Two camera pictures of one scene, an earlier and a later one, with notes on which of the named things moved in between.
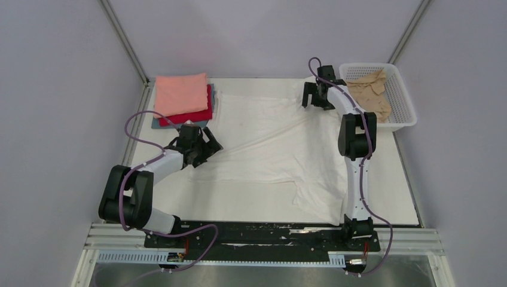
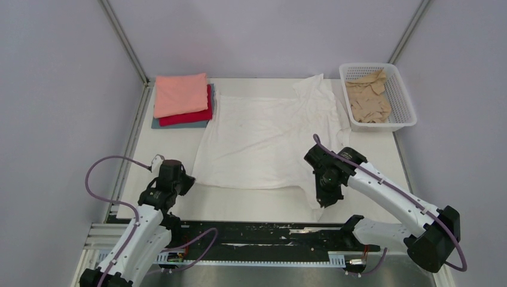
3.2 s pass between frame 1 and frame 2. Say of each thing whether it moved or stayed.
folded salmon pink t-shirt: stayed
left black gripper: moved
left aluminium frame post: stayed
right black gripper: moved
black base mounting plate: stayed
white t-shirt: stayed
